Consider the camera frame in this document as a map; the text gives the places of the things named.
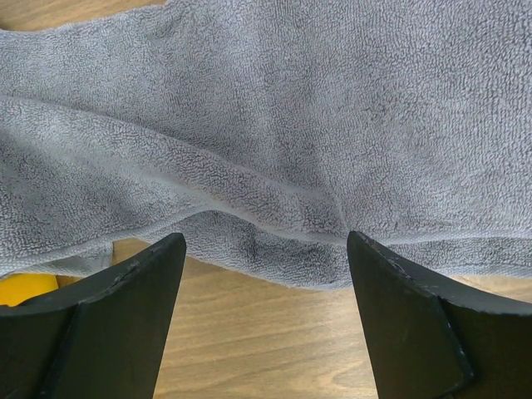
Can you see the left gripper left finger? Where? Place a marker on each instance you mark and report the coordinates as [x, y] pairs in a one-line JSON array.
[[101, 337]]

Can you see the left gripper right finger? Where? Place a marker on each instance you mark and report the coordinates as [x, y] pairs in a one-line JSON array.
[[429, 336]]

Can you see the grey towel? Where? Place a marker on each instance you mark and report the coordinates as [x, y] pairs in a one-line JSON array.
[[266, 131]]

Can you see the yellow plastic bin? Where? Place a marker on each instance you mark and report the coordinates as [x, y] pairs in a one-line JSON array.
[[18, 288]]

